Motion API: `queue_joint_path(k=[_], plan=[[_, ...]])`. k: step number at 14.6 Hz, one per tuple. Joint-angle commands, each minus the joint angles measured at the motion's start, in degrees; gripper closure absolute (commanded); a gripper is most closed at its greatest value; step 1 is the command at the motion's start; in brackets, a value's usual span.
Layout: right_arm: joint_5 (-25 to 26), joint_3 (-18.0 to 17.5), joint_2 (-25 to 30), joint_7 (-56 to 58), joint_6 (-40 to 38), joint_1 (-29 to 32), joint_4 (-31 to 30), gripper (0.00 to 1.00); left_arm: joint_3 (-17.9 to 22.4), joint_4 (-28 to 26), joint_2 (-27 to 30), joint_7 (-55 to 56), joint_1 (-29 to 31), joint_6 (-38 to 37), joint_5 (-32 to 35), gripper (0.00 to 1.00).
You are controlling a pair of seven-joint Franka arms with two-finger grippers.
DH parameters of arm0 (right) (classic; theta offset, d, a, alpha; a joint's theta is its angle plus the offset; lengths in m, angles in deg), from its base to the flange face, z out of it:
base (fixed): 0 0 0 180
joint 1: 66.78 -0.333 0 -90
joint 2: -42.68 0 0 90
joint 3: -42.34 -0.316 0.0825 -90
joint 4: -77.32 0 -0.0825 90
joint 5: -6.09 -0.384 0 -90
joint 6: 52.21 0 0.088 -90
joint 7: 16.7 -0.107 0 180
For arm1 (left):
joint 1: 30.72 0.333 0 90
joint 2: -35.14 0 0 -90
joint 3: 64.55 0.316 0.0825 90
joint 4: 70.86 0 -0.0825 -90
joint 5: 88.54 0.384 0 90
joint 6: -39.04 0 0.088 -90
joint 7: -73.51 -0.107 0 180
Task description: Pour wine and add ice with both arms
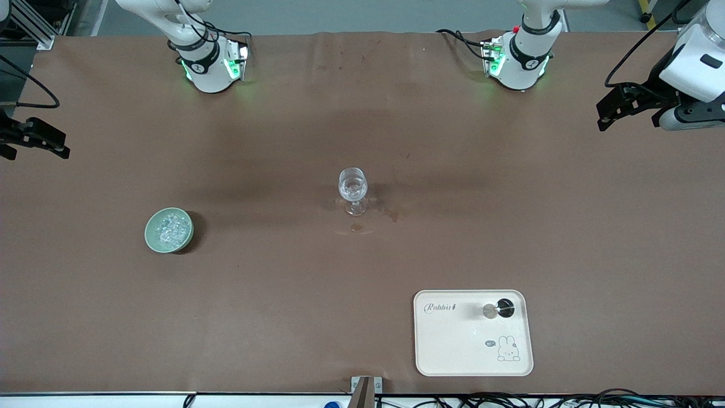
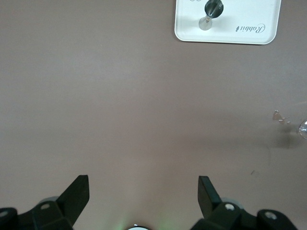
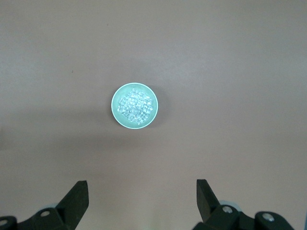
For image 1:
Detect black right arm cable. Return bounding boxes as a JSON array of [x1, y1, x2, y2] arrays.
[[0, 54, 61, 109]]

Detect white rabbit print tray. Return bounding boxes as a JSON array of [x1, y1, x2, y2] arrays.
[[413, 290, 534, 377]]

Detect pale green ceramic bowl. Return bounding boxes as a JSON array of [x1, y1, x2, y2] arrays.
[[144, 207, 194, 253]]

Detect heap of clear ice cubes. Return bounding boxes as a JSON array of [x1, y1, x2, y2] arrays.
[[150, 212, 190, 248]]

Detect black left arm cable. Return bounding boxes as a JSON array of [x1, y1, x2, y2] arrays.
[[604, 0, 694, 89]]

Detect green lit base connector panel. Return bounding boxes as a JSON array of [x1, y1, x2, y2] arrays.
[[481, 39, 506, 77], [224, 41, 250, 81]]

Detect clear stemmed wine glass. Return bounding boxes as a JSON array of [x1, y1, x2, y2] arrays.
[[338, 168, 369, 216]]

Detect aluminium frame profile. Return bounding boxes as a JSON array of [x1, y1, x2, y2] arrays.
[[0, 0, 77, 50]]

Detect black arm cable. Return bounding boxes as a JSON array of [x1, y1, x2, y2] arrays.
[[0, 54, 61, 109], [604, 0, 694, 89]]

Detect steel double jigger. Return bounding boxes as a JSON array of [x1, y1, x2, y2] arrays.
[[483, 298, 515, 320]]

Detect brown table mat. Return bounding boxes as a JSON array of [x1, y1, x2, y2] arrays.
[[0, 31, 725, 396]]

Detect tangle of black cables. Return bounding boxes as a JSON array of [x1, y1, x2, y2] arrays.
[[374, 388, 725, 408]]

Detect metal bracket with wooden post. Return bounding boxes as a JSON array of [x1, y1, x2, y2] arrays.
[[351, 376, 383, 408]]

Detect black base cable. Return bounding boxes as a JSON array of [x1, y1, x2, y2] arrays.
[[436, 28, 489, 60]]

